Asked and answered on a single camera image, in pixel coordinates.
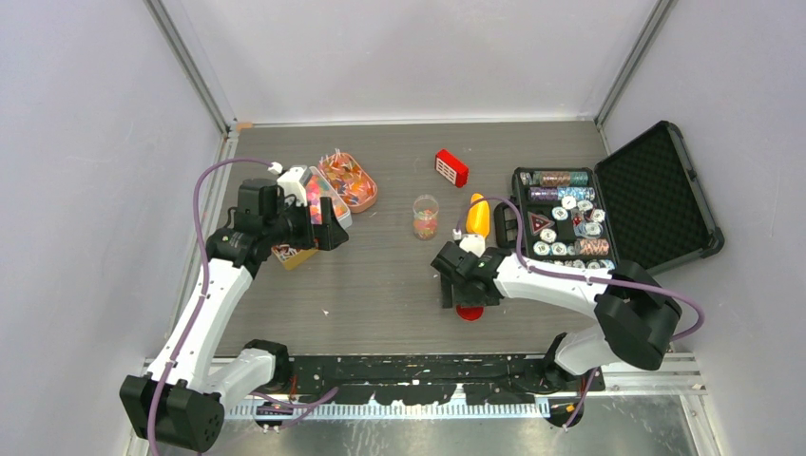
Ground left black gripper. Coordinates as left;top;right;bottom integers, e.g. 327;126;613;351
264;196;347;251

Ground red jar lid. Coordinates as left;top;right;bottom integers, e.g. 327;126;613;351
455;306;485;321

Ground white tray of gummy candies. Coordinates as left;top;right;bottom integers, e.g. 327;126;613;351
305;166;353;230

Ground yellow plastic scoop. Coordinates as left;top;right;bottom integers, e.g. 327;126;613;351
465;193;491;238

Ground clear plastic jar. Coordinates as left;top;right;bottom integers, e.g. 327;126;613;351
413;195;439;240

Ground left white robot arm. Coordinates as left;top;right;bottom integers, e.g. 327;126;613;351
120;177;349;453

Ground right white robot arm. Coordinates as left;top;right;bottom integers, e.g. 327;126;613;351
431;241;681;390

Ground yellow tray of wrapped candies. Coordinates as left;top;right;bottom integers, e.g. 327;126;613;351
271;244;317;271

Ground pink tray of lollipops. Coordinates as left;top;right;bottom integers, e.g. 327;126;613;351
317;149;378;214

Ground red toy brick block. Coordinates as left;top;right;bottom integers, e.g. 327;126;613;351
434;149;470;188

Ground black poker chip case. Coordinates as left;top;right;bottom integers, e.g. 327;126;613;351
493;121;725;275

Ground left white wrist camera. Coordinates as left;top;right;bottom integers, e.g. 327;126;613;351
267;161;313;206

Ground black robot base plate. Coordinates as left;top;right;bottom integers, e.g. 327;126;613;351
258;354;587;406

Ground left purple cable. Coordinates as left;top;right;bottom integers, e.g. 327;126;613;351
146;157;341;456

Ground purple cable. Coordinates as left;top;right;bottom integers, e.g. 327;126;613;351
454;196;705;430
146;157;341;456

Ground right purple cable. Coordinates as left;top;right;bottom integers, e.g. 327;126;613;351
454;196;705;430

